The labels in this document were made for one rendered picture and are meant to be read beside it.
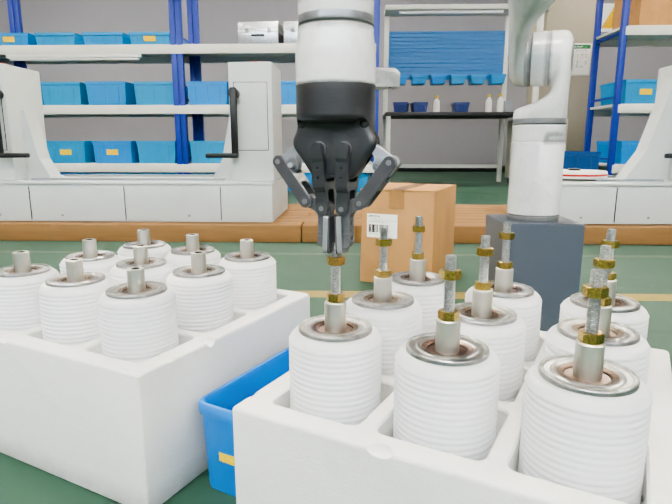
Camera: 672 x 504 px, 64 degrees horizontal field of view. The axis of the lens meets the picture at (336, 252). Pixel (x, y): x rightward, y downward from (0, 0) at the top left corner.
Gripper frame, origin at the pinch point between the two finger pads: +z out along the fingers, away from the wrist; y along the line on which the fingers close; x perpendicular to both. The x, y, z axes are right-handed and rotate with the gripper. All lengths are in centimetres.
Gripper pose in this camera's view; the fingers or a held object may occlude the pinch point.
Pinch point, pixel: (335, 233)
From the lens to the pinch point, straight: 53.6
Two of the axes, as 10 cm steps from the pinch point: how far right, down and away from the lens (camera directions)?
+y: 9.3, 0.7, -3.5
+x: 3.6, -1.9, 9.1
